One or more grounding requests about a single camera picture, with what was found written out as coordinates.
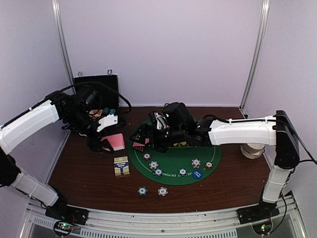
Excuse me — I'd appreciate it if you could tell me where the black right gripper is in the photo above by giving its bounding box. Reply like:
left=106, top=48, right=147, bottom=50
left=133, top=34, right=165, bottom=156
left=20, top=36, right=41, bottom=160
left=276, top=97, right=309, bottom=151
left=130, top=123, right=186, bottom=153

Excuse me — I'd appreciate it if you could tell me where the dealt card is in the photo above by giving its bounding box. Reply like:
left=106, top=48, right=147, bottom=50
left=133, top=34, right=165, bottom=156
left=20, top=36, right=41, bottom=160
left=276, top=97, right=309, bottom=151
left=132, top=138, right=150, bottom=147

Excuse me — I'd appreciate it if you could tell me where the pink playing cards pile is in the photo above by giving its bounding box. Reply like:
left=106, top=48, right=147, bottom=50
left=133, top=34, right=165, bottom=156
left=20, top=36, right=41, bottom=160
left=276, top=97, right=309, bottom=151
left=102, top=133, right=125, bottom=151

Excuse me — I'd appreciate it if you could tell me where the brown chip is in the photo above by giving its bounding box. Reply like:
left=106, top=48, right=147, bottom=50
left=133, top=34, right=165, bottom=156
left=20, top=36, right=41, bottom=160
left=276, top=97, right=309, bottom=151
left=143, top=153, right=152, bottom=161
left=205, top=162, right=213, bottom=170

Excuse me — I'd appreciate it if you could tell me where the blue beige chip mat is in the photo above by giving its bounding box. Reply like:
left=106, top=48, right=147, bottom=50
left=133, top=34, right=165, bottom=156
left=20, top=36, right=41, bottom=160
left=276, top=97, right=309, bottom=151
left=191, top=159, right=201, bottom=168
left=149, top=161, right=159, bottom=170

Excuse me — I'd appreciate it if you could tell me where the blue green chip mat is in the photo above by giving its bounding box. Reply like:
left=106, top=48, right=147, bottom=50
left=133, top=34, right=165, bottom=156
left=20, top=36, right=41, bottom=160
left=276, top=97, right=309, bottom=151
left=178, top=168, right=187, bottom=176
left=153, top=168, right=163, bottom=177

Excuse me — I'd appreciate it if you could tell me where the blue beige 10 chip stack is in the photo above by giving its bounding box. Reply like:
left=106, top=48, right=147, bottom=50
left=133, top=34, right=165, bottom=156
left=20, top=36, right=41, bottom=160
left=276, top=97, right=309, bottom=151
left=158, top=187, right=168, bottom=196

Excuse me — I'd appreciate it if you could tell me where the blue small blind button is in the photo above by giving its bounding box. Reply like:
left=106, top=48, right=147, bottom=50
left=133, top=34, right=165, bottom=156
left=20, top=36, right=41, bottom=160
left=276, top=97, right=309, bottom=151
left=192, top=170, right=204, bottom=179

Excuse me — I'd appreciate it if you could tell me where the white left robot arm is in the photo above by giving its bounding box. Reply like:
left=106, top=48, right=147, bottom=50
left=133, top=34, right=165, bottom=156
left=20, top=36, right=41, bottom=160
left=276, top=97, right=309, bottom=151
left=0, top=81, right=118, bottom=220

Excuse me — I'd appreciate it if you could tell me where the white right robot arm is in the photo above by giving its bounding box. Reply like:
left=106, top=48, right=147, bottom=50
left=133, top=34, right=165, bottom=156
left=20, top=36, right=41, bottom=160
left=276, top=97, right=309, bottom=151
left=130, top=109, right=303, bottom=219

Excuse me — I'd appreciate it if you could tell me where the boxed playing card deck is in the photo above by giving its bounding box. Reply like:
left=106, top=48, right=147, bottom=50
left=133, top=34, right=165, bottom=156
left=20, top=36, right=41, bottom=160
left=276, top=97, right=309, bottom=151
left=89, top=109, right=103, bottom=118

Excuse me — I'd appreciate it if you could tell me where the teal blue chip stack in case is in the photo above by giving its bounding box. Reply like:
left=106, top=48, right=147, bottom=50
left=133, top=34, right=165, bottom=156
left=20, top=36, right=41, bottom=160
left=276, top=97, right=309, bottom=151
left=103, top=108, right=116, bottom=116

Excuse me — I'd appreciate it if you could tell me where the open card deck box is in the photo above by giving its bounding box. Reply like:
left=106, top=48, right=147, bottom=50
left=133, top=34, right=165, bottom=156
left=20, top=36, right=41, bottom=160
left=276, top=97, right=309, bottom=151
left=113, top=156, right=130, bottom=176

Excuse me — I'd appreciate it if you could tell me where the green round poker mat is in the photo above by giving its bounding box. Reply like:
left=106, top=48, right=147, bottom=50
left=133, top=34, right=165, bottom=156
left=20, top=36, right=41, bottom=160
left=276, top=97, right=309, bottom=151
left=128, top=141, right=222, bottom=186

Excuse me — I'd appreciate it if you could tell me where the black poker chip case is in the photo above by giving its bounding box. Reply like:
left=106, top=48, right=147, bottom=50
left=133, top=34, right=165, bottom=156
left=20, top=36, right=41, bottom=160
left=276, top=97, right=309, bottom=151
left=66, top=70, right=127, bottom=137

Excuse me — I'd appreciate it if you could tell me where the blue green 50 chip stack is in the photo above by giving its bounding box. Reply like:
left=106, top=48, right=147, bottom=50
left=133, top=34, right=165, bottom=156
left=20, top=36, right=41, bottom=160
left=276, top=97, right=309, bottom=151
left=137, top=186, right=148, bottom=196

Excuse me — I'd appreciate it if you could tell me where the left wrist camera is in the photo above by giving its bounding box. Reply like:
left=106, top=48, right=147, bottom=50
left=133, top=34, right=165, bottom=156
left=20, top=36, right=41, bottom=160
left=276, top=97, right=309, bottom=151
left=97, top=115, right=126, bottom=132

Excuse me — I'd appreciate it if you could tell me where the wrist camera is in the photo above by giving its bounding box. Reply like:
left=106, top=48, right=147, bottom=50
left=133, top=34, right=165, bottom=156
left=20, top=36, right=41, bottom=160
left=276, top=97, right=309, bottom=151
left=149, top=102, right=194, bottom=130
left=97, top=115, right=126, bottom=132

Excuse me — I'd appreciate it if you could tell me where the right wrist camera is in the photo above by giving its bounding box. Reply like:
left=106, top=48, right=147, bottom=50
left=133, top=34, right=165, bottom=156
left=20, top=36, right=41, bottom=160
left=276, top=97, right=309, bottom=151
left=149, top=102, right=194, bottom=130

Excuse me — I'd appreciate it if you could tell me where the aluminium front rail base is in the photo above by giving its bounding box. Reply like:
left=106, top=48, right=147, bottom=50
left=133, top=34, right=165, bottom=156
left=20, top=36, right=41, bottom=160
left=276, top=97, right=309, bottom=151
left=19, top=190, right=310, bottom=238

